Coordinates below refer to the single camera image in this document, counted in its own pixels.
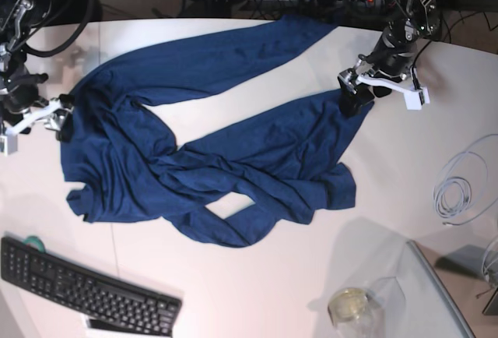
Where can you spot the clear tape roll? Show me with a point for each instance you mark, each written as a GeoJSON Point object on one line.
{"type": "Point", "coordinates": [347, 305]}

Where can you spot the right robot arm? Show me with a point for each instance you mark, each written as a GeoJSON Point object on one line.
{"type": "Point", "coordinates": [22, 19]}

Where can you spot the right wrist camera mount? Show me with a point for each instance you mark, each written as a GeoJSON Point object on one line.
{"type": "Point", "coordinates": [52, 116]}

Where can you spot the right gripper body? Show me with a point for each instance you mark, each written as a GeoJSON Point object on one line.
{"type": "Point", "coordinates": [22, 94]}

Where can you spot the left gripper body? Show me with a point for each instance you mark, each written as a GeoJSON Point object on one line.
{"type": "Point", "coordinates": [392, 58]}

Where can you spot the black computer keyboard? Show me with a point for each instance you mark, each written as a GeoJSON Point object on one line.
{"type": "Point", "coordinates": [83, 290]}

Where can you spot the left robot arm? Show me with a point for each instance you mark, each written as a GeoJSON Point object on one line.
{"type": "Point", "coordinates": [405, 19]}

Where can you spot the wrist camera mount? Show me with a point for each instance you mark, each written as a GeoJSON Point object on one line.
{"type": "Point", "coordinates": [415, 94]}
{"type": "Point", "coordinates": [52, 116]}

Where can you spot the green tape roll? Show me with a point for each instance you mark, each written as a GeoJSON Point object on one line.
{"type": "Point", "coordinates": [35, 242]}

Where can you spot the dark blue t-shirt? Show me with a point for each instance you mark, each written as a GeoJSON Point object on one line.
{"type": "Point", "coordinates": [228, 188]}

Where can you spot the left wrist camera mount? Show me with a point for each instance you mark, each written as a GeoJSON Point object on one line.
{"type": "Point", "coordinates": [415, 94]}

